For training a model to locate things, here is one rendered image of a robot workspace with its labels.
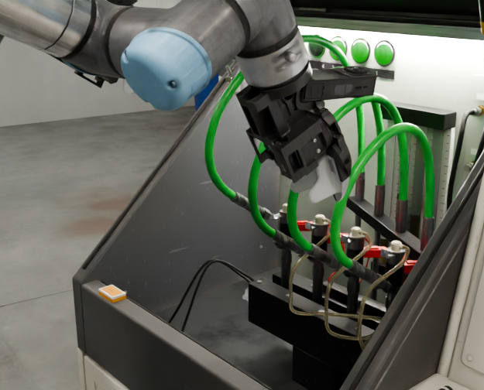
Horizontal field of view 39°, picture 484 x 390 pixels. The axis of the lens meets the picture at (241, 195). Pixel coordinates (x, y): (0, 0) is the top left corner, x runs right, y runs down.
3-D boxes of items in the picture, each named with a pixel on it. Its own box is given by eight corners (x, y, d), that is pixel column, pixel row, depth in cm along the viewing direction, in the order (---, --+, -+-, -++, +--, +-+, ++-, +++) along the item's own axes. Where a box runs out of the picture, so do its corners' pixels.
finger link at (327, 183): (311, 221, 89) (289, 168, 83) (344, 193, 90) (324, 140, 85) (327, 231, 86) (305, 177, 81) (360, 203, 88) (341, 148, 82)
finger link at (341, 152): (323, 174, 87) (303, 121, 82) (334, 165, 87) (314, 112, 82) (348, 187, 83) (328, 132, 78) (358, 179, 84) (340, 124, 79)
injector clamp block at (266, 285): (247, 354, 133) (247, 282, 129) (285, 336, 140) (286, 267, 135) (389, 439, 109) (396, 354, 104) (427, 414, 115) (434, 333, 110)
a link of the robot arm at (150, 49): (118, 107, 71) (187, 46, 76) (192, 123, 64) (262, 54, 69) (81, 42, 66) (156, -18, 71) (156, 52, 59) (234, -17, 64)
